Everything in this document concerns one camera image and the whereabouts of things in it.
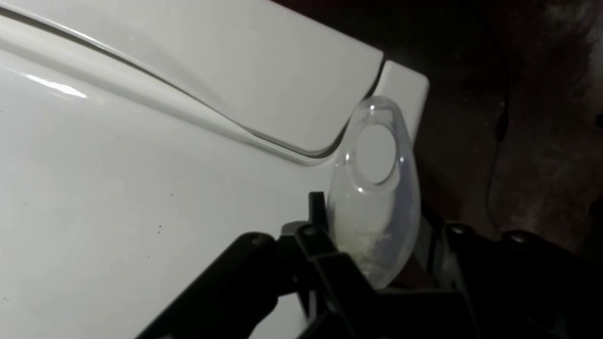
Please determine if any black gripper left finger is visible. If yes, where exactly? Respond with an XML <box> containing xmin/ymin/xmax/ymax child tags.
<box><xmin>133</xmin><ymin>190</ymin><xmax>384</xmax><ymax>339</ymax></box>

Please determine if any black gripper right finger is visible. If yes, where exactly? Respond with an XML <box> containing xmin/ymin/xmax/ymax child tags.
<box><xmin>388</xmin><ymin>222</ymin><xmax>603</xmax><ymax>339</ymax></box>

